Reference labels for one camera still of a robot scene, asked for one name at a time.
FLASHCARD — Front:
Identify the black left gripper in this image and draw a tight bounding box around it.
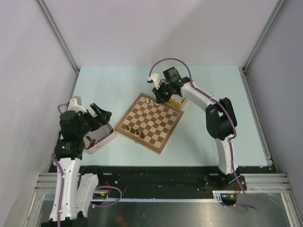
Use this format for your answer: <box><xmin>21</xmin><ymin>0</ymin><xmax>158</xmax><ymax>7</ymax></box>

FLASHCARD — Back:
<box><xmin>76</xmin><ymin>103</ymin><xmax>111</xmax><ymax>137</ymax></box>

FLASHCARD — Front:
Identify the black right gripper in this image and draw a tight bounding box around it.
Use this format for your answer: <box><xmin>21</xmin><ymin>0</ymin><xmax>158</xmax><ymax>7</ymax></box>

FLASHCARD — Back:
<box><xmin>152</xmin><ymin>82</ymin><xmax>173</xmax><ymax>105</ymax></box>

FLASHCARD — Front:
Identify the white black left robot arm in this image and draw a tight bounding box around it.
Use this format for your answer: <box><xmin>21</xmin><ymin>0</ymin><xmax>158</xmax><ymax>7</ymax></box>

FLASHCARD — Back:
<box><xmin>41</xmin><ymin>103</ymin><xmax>112</xmax><ymax>227</ymax></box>

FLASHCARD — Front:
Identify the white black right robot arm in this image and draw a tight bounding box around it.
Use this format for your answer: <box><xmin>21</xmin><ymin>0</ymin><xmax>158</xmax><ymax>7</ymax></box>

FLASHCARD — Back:
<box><xmin>147</xmin><ymin>67</ymin><xmax>238</xmax><ymax>190</ymax></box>

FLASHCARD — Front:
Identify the dark chess pieces pile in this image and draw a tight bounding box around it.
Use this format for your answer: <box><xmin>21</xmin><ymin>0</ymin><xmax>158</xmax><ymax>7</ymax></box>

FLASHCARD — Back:
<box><xmin>84</xmin><ymin>132</ymin><xmax>115</xmax><ymax>150</ymax></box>

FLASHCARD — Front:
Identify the wooden folding chess board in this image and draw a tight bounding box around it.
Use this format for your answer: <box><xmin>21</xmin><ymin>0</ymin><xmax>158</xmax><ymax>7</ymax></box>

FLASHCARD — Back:
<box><xmin>115</xmin><ymin>93</ymin><xmax>184</xmax><ymax>154</ymax></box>

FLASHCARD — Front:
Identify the yellow metal tin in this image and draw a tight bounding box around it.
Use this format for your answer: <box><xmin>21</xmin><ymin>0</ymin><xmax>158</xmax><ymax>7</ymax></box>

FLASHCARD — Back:
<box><xmin>166</xmin><ymin>95</ymin><xmax>188</xmax><ymax>109</ymax></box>

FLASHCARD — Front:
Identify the pink metal tin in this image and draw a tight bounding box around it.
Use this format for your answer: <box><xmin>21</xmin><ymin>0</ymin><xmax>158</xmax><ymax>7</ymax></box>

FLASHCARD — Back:
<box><xmin>83</xmin><ymin>118</ymin><xmax>116</xmax><ymax>154</ymax></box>

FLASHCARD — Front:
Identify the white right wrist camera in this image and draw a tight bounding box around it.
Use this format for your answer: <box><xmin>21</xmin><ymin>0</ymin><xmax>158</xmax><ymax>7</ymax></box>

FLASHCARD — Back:
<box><xmin>147</xmin><ymin>73</ymin><xmax>161</xmax><ymax>90</ymax></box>

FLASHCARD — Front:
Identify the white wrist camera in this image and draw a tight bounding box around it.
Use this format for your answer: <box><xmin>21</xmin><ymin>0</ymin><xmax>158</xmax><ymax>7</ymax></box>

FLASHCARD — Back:
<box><xmin>147</xmin><ymin>73</ymin><xmax>161</xmax><ymax>90</ymax></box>
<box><xmin>67</xmin><ymin>96</ymin><xmax>87</xmax><ymax>113</ymax></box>

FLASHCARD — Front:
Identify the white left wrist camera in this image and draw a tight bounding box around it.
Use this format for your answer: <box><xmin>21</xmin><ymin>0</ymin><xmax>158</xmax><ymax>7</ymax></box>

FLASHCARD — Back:
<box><xmin>67</xmin><ymin>96</ymin><xmax>87</xmax><ymax>113</ymax></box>

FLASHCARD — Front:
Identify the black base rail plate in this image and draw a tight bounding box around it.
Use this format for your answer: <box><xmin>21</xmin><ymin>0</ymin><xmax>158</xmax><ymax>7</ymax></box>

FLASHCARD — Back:
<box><xmin>79</xmin><ymin>166</ymin><xmax>277</xmax><ymax>199</ymax></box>

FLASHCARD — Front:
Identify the aluminium front frame rail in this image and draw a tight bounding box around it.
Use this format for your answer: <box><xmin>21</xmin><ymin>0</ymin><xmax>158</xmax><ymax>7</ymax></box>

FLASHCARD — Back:
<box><xmin>34</xmin><ymin>173</ymin><xmax>292</xmax><ymax>193</ymax></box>

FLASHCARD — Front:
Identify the white cable duct strip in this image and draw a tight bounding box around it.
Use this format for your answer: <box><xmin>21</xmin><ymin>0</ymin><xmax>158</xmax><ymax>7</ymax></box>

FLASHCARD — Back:
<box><xmin>44</xmin><ymin>191</ymin><xmax>223</xmax><ymax>202</ymax></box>

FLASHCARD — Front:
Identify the left aluminium corner post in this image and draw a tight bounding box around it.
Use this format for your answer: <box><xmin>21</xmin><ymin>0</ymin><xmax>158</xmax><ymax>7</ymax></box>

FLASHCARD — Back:
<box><xmin>35</xmin><ymin>0</ymin><xmax>80</xmax><ymax>73</ymax></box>

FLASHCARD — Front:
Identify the aluminium corner post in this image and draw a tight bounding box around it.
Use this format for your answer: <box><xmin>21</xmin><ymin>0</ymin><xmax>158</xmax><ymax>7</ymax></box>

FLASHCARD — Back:
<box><xmin>243</xmin><ymin>0</ymin><xmax>288</xmax><ymax>71</ymax></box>
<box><xmin>35</xmin><ymin>0</ymin><xmax>80</xmax><ymax>73</ymax></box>

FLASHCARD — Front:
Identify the right aluminium corner post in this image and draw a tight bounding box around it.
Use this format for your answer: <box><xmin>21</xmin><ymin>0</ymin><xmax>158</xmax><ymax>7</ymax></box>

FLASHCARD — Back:
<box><xmin>243</xmin><ymin>0</ymin><xmax>288</xmax><ymax>71</ymax></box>

